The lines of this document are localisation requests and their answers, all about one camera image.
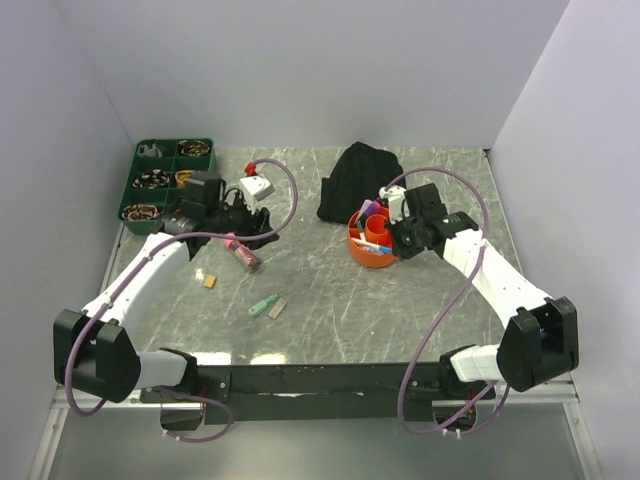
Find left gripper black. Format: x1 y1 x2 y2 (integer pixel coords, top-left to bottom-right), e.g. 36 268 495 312
207 190 280 250

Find pink cap clear tube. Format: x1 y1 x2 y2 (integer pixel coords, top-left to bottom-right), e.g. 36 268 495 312
223 239 262 273

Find purple cap black highlighter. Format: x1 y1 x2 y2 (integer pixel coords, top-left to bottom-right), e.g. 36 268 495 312
359 200 381 216

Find orange round pen holder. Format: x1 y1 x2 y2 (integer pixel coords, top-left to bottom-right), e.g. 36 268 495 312
346 207 395 269

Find small cork block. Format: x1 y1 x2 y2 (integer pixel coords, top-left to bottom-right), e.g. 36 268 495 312
203 275 217 289

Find long cork eraser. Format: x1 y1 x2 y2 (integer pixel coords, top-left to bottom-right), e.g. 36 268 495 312
268 298 287 319

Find mint green correction tape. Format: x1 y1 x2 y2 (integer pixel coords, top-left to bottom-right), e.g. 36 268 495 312
248 293 279 317

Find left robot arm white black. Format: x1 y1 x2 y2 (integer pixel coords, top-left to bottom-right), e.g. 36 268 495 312
53 171 278 402

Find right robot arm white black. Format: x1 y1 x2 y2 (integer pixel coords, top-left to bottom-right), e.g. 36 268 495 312
379 184 579 398

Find blue cap white marker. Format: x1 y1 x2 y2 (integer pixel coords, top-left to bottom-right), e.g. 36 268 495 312
353 239 392 255

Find black folded cloth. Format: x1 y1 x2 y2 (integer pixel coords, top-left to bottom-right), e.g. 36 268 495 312
317 142 404 225

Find yellow rubber band bundle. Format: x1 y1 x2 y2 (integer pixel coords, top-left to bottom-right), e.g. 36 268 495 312
174 170 195 189

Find brown band bundle top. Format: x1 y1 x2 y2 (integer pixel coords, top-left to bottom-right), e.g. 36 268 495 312
177 139 211 157

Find green compartment tray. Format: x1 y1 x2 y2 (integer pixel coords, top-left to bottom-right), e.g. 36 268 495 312
118 138 217 236

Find brown white band bundle middle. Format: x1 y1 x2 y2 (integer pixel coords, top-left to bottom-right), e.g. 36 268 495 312
131 169 170 189

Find brown white band bundle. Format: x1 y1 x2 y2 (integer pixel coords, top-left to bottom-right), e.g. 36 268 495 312
131 169 170 189
121 204 161 221

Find brown white band bundle bottom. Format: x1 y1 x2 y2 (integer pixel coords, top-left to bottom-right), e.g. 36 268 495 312
121 204 161 221

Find grey clips in tray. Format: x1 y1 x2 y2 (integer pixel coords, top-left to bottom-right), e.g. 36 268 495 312
136 143 163 158

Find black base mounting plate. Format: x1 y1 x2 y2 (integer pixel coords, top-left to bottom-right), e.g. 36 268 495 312
138 363 497 426

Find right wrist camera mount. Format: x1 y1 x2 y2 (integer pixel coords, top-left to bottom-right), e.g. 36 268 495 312
379 185 408 224

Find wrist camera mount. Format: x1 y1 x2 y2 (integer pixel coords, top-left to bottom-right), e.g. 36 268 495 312
379 185 408 224
239 163 275 213

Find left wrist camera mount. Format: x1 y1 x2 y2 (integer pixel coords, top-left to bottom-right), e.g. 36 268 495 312
239 163 275 213

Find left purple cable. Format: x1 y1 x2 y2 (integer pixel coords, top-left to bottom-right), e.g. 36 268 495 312
59 158 300 443

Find aluminium rail frame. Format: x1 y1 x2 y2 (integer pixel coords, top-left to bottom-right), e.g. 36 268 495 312
27 224 601 480

